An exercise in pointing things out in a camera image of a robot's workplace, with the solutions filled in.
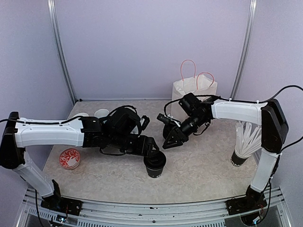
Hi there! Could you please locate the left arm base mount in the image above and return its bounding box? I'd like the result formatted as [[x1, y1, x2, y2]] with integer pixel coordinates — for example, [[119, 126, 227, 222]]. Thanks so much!
[[41, 197, 83, 216]]

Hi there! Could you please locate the white paper takeout bag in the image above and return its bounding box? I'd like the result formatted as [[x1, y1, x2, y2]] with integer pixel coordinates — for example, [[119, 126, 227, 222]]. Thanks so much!
[[170, 59, 218, 119]]

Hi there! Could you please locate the black paper coffee cup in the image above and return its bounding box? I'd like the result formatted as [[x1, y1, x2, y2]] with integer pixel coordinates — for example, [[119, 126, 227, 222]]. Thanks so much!
[[143, 151, 167, 178]]

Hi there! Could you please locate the bundle of white wrapped straws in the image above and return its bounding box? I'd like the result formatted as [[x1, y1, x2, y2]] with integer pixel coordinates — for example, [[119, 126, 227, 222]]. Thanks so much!
[[235, 122, 262, 157]]

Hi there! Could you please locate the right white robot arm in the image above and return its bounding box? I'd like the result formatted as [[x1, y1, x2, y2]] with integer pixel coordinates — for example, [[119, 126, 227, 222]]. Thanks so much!
[[157, 93, 289, 210]]

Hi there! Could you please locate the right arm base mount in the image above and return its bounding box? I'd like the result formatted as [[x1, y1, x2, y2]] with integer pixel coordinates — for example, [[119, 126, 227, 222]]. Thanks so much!
[[225, 195, 267, 215]]

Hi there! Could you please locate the black plastic cup lid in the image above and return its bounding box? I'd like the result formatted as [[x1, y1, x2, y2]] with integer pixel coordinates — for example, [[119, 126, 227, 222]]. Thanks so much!
[[143, 152, 166, 170]]

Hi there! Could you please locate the aluminium front frame rail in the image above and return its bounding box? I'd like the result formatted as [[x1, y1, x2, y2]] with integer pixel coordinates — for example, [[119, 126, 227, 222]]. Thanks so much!
[[22, 186, 288, 227]]

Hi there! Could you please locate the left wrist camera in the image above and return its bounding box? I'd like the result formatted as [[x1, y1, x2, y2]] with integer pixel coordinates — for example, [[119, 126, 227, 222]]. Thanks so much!
[[131, 115, 150, 135]]

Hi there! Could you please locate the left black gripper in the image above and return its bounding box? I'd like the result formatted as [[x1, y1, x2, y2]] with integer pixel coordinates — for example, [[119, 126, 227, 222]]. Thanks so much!
[[109, 132, 160, 157]]

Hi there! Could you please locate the stack of black cup lids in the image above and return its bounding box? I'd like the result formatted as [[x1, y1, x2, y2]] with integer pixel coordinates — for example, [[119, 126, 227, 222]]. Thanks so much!
[[162, 124, 175, 140]]

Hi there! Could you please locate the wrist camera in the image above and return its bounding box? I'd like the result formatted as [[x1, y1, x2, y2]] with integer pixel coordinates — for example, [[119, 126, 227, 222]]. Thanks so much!
[[131, 115, 150, 135], [157, 113, 181, 127]]

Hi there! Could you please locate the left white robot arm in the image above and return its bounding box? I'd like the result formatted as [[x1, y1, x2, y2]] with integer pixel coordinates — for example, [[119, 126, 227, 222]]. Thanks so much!
[[0, 105, 160, 210]]

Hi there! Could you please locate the black cup holding straws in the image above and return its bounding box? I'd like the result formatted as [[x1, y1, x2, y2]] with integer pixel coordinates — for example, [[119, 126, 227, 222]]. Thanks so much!
[[230, 150, 248, 167]]

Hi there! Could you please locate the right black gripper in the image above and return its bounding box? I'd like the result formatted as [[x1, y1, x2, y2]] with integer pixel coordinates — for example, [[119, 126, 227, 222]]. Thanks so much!
[[162, 113, 208, 149]]

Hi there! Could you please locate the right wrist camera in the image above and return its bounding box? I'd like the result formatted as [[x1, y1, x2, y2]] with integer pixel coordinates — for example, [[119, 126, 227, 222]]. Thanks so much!
[[157, 113, 181, 127]]

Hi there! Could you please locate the light blue ceramic mug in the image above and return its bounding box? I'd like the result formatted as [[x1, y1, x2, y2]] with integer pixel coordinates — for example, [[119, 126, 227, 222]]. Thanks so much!
[[94, 109, 109, 118]]

